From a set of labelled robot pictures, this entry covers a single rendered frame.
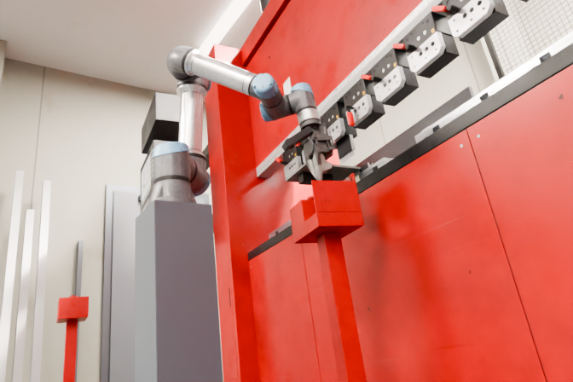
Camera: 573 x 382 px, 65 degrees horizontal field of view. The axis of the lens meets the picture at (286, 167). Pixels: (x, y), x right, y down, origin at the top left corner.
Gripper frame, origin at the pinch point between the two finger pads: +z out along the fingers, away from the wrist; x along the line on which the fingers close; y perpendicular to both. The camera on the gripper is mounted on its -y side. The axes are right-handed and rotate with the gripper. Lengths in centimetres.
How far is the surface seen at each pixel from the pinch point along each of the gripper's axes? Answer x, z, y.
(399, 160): -12.2, 0.4, 24.4
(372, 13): -5, -69, 41
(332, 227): -3.7, 17.7, -1.5
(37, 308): 276, -15, -107
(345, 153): 33, -24, 36
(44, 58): 312, -271, -101
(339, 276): 2.1, 32.0, 0.2
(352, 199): -4.9, 9.7, 7.6
